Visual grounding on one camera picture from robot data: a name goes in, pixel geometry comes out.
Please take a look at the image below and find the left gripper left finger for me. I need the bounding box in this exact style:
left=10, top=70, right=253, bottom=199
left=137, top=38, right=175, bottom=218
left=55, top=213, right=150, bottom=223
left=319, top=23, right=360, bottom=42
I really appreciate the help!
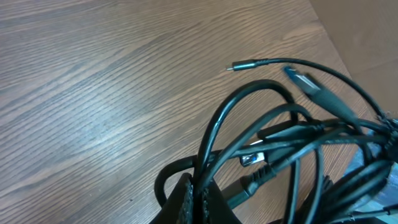
left=150, top=173, right=194, bottom=224

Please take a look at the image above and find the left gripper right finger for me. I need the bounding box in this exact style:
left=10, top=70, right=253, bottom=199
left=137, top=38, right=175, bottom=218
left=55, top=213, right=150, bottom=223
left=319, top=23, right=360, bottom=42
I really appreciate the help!
left=200, top=182, right=241, bottom=224

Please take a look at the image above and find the thin black usb cable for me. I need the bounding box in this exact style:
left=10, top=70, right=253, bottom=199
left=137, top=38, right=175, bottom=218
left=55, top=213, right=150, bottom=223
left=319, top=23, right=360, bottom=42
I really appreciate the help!
left=226, top=57, right=398, bottom=224

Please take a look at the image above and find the thick black usb cable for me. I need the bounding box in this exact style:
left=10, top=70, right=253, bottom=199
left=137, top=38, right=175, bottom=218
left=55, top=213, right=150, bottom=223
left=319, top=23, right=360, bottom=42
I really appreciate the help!
left=154, top=65, right=396, bottom=224

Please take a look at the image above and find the cardboard back panel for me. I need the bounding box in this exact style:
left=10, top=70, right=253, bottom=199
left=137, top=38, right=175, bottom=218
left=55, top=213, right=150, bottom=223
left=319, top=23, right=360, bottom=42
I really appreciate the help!
left=312, top=0, right=397, bottom=118

